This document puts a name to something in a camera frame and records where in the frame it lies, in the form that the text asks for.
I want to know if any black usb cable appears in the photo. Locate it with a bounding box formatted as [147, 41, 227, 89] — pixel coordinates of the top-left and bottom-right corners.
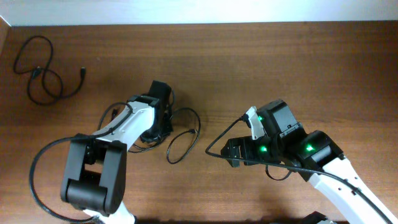
[13, 35, 86, 106]
[127, 107, 202, 165]

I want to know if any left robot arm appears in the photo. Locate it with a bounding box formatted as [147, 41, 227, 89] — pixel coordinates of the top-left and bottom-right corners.
[60, 93, 170, 223]

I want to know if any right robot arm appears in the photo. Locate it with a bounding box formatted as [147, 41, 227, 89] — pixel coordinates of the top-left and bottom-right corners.
[220, 131, 397, 223]

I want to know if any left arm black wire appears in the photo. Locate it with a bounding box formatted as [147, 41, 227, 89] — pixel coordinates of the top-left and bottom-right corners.
[29, 101, 134, 224]

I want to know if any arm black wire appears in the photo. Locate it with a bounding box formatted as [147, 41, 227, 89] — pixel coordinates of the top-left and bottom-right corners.
[205, 114, 396, 224]
[29, 101, 134, 224]

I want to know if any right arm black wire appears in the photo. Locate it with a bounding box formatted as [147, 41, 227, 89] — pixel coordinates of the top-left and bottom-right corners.
[205, 114, 396, 224]

